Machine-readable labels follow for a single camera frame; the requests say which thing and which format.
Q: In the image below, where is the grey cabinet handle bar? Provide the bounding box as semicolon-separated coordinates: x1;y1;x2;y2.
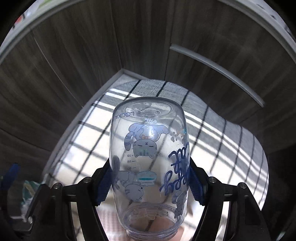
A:
170;44;265;108

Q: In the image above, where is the clear printed plastic cup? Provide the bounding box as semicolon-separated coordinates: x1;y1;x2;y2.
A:
109;96;190;240

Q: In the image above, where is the checkered white cloth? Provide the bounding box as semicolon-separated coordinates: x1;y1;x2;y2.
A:
43;78;270;241

